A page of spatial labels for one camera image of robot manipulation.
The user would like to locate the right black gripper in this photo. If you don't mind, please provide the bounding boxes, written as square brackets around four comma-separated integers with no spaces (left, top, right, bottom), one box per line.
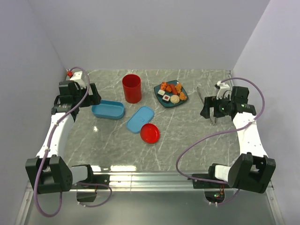
[200,94,233,119]

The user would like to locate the metal food tongs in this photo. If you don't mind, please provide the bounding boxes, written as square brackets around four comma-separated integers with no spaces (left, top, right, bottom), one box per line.
[196,86,217,126]

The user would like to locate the orange fried nugget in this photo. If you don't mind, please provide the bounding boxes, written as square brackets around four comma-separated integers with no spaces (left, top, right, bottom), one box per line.
[179,91,187,101]
[175,83,182,93]

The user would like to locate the white steamed bun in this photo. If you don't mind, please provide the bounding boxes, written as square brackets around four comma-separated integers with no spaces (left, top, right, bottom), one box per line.
[170,95,180,104]

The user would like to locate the orange fried nugget back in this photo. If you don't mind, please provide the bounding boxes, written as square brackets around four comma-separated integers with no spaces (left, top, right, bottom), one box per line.
[175,83,182,93]

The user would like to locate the red sausage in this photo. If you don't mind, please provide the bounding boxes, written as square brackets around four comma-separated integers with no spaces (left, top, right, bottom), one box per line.
[170,83,178,95]

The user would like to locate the orange grilled salmon piece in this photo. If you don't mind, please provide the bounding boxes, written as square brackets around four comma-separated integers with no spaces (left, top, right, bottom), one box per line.
[160,82,167,91]

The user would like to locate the orange fried shrimp piece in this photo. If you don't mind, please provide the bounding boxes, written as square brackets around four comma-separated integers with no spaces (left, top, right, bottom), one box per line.
[165,85,172,93]

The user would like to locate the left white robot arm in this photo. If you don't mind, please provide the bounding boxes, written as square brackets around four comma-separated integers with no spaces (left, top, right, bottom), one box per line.
[25,81,101,194]

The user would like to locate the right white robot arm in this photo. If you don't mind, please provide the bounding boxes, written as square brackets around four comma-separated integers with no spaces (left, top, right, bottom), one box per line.
[200,82,276,194]

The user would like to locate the blue lunch box base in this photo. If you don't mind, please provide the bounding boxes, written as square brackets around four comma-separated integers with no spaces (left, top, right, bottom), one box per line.
[91,99,125,120]

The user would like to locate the blue lunch box lid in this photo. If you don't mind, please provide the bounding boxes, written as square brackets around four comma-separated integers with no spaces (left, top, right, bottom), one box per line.
[126,106,154,134]

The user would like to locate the red ribbed cup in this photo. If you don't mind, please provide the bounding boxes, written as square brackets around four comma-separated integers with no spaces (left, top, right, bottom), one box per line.
[122,74,142,104]

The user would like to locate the sushi roll red centre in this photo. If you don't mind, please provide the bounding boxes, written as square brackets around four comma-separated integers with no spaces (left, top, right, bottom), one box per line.
[162,94,171,102]

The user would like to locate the sushi roll white centre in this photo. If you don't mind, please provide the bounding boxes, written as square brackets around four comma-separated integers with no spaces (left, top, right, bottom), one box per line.
[157,89,165,98]

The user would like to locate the dark teal square plate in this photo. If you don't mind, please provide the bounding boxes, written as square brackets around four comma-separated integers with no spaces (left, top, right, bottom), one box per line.
[154,80,188,108]

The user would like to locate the red round cup lid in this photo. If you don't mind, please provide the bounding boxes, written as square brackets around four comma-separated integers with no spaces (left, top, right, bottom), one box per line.
[140,123,160,144]

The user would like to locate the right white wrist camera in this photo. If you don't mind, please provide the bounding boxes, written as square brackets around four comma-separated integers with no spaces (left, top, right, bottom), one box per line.
[215,81,231,99]

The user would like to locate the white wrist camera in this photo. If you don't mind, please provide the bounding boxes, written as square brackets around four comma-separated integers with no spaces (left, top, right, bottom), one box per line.
[66,70,86,89]
[215,81,231,99]

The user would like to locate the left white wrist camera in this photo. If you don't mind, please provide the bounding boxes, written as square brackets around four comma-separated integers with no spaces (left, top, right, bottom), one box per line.
[66,70,86,89]

